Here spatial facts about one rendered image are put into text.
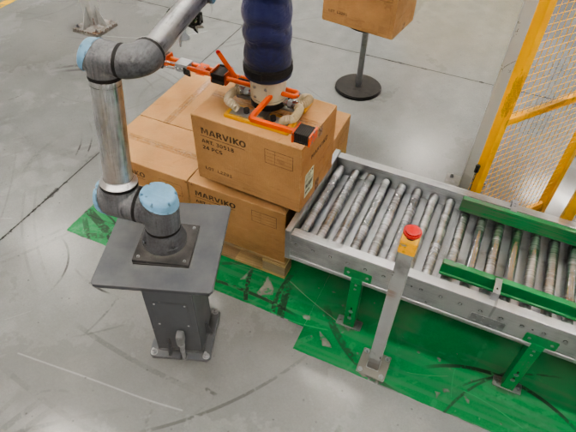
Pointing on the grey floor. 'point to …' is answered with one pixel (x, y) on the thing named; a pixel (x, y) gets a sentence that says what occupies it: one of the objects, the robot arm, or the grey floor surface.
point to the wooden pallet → (256, 260)
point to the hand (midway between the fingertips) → (188, 39)
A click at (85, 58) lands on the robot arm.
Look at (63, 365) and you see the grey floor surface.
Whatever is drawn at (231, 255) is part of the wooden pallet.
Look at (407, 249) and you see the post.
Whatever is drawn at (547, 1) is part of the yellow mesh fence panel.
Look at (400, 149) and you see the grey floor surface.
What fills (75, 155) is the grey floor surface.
